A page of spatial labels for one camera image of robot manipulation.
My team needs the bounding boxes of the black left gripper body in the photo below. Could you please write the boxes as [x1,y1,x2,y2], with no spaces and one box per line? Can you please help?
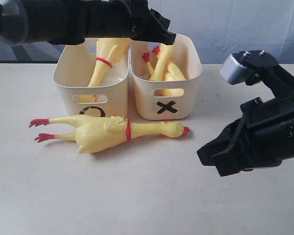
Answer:
[83,0,150,39]

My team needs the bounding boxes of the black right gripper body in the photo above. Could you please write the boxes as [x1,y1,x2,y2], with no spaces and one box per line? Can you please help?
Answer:
[240,97,294,161]

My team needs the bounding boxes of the severed rubber chicken head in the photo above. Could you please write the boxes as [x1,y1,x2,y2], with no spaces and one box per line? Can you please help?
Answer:
[147,44,174,81]

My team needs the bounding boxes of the large yellow rubber chicken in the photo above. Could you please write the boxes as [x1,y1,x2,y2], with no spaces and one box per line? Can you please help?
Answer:
[77,36,133,103]

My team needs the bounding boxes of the headless yellow rubber chicken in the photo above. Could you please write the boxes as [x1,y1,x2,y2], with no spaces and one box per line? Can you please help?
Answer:
[142,52,186,82]

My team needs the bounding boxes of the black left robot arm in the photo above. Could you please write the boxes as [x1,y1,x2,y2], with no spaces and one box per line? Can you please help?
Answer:
[0,0,176,46]

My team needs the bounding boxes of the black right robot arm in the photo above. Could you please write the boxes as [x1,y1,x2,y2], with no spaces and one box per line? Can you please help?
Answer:
[197,90,294,176]

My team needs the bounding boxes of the cream bin marked X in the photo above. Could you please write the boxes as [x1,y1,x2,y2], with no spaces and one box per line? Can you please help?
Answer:
[130,34,202,120]

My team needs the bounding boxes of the cream bin marked O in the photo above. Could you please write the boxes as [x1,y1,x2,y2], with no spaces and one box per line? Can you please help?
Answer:
[53,39,129,118]

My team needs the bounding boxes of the whole yellow rubber chicken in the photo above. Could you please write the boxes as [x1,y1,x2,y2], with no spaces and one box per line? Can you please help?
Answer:
[29,115,190,154]

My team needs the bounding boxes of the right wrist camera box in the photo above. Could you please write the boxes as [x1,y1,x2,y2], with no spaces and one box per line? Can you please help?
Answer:
[219,49,294,101]

